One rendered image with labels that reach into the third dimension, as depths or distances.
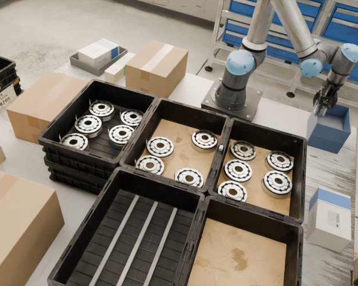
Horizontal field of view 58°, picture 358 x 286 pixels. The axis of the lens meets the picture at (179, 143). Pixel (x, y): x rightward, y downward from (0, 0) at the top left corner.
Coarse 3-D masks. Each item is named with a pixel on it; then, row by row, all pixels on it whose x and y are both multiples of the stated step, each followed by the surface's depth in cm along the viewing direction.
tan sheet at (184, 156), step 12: (156, 132) 131; (168, 132) 132; (180, 132) 133; (180, 144) 128; (180, 156) 123; (192, 156) 124; (204, 156) 125; (168, 168) 119; (180, 168) 119; (192, 168) 120; (204, 168) 120; (204, 180) 116
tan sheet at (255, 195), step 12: (228, 156) 126; (264, 156) 128; (252, 168) 123; (264, 168) 124; (252, 180) 119; (216, 192) 113; (252, 192) 115; (264, 192) 115; (264, 204) 112; (276, 204) 112; (288, 204) 113
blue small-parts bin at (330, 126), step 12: (336, 108) 158; (348, 108) 156; (312, 120) 157; (324, 120) 158; (336, 120) 159; (348, 120) 150; (312, 132) 149; (324, 132) 147; (336, 132) 145; (348, 132) 143
